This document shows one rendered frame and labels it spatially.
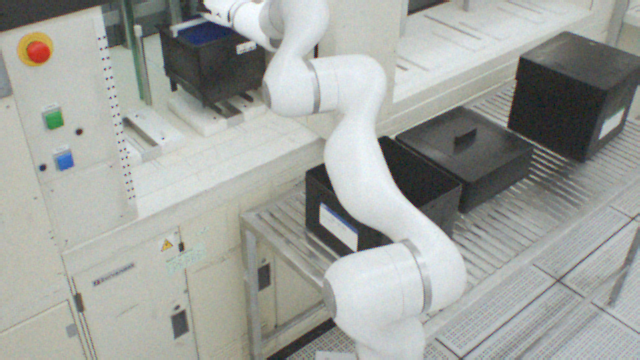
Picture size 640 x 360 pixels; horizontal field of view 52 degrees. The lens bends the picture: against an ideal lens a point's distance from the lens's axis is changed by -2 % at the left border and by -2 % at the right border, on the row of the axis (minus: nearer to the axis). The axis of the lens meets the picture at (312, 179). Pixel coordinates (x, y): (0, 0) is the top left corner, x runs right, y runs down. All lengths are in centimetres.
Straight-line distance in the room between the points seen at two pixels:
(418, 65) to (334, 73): 109
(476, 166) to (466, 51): 68
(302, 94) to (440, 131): 84
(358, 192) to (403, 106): 102
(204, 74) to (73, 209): 51
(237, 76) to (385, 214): 86
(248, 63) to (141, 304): 70
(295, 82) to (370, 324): 43
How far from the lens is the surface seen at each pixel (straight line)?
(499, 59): 242
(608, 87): 201
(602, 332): 270
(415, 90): 211
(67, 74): 137
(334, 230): 160
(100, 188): 153
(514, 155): 189
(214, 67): 178
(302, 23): 122
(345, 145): 111
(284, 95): 116
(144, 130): 188
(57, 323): 169
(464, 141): 191
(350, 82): 119
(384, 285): 101
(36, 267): 157
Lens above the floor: 189
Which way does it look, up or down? 37 degrees down
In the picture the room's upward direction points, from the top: 1 degrees clockwise
